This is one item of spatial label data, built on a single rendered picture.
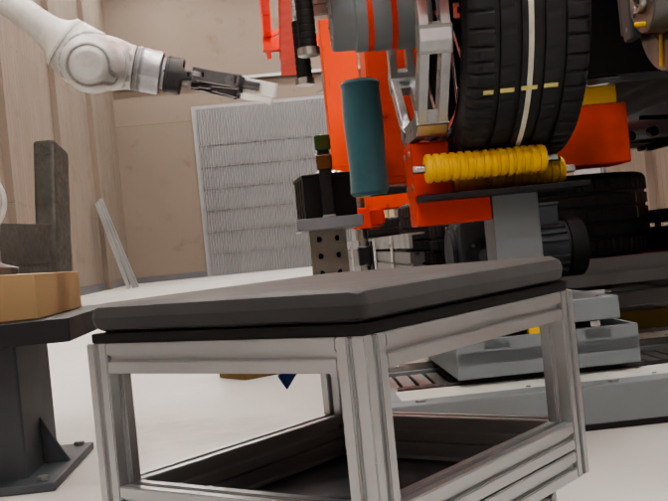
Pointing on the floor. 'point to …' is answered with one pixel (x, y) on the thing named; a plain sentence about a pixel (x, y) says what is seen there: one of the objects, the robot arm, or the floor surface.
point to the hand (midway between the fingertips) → (262, 91)
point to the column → (329, 251)
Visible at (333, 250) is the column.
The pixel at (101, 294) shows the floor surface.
